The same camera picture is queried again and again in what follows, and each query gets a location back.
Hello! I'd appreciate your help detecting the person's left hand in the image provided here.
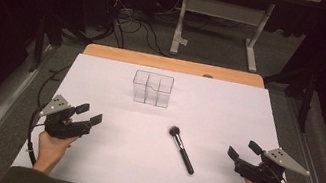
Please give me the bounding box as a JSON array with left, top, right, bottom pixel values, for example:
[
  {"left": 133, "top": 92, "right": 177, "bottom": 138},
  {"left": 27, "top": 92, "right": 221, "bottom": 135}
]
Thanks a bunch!
[{"left": 31, "top": 129, "right": 80, "bottom": 178}]

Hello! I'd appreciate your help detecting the tangle of floor cables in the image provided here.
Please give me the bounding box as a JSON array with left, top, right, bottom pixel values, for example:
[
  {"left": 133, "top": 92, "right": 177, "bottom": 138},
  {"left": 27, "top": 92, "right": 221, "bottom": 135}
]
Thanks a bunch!
[{"left": 91, "top": 0, "right": 181, "bottom": 58}]

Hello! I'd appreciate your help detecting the wooden table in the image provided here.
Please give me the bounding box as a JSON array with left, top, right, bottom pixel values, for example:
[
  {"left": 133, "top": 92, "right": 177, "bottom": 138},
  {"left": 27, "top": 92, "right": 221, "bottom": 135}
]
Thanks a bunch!
[{"left": 82, "top": 41, "right": 269, "bottom": 89}]

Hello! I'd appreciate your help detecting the black makeup brush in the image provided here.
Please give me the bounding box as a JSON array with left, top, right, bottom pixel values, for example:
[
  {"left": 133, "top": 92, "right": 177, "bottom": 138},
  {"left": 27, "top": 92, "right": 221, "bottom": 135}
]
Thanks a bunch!
[{"left": 161, "top": 124, "right": 203, "bottom": 176}]

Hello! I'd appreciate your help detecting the black metal stand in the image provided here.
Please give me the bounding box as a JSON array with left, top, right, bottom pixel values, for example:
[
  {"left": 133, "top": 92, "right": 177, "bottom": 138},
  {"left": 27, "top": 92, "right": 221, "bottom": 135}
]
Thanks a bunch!
[
  {"left": 256, "top": 62, "right": 320, "bottom": 134},
  {"left": 27, "top": 12, "right": 67, "bottom": 78}
]

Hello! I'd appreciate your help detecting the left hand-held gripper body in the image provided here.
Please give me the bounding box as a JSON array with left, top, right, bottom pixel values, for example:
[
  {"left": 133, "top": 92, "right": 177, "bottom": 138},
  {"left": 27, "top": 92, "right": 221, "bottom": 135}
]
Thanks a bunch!
[{"left": 36, "top": 91, "right": 97, "bottom": 144}]

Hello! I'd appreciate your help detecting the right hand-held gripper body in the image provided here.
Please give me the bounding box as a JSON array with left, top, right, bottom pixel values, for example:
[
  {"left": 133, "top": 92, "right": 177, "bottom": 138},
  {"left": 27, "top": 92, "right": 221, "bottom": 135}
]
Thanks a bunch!
[{"left": 230, "top": 139, "right": 315, "bottom": 183}]

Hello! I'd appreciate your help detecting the white desk frame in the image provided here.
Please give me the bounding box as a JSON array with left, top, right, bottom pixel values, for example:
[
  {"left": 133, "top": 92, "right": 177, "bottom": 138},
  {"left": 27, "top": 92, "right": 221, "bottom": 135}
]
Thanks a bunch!
[{"left": 168, "top": 0, "right": 277, "bottom": 75}]

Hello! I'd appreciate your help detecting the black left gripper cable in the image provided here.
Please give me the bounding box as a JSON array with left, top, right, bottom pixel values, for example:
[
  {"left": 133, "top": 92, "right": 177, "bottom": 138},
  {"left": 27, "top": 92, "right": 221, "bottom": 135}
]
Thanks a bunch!
[{"left": 21, "top": 102, "right": 49, "bottom": 167}]

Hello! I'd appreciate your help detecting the clear acrylic organizer box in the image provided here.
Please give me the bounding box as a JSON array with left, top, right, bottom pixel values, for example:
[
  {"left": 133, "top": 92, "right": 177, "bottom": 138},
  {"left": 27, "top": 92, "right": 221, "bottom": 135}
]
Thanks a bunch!
[{"left": 129, "top": 68, "right": 176, "bottom": 110}]

